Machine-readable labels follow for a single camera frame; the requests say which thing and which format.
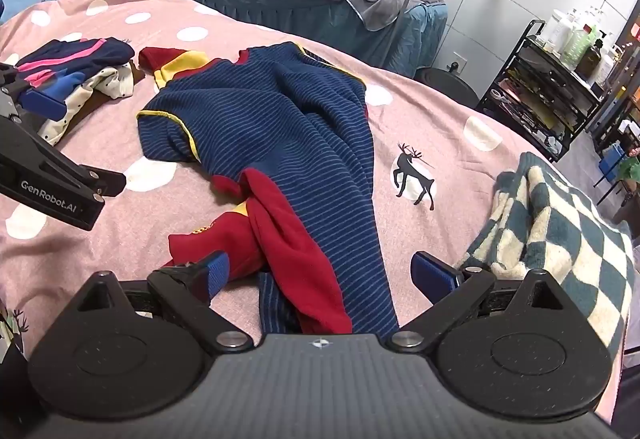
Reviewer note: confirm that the green cream checkered towel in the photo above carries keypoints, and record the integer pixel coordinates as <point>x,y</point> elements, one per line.
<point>565,229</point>

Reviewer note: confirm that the pink spotted bed sheet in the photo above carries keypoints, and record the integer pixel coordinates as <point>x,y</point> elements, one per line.
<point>440,129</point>

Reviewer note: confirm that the navy pink striped garment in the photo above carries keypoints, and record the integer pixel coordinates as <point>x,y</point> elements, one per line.
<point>100,50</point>

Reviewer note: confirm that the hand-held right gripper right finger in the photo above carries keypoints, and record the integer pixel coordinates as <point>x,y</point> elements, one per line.
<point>432,275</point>

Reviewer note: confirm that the blue bin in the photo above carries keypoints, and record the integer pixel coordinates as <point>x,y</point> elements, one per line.
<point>611,161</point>

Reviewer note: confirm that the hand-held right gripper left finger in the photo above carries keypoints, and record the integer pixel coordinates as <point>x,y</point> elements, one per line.
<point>217,271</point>

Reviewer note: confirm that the navy striped shirt red trim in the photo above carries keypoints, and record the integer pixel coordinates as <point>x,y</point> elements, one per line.
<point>300,119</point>

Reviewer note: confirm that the black mesh rack cart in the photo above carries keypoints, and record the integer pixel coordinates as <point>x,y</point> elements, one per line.
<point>545,89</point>

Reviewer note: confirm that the group of bottles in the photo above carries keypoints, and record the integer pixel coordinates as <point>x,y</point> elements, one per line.
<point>580,44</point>

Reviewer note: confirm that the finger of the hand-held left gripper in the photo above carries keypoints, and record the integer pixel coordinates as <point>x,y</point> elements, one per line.
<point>45,103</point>

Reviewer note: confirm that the cream dotted garment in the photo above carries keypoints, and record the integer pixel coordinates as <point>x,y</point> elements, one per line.
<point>107,81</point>

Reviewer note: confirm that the white wall socket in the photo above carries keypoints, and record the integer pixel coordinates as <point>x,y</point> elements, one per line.
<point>461,61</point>

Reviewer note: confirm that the teal massage bed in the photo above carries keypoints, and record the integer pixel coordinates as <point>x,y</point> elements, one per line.
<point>325,19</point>

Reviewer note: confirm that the black round stool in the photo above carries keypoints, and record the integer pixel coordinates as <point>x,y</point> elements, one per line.
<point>445,81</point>

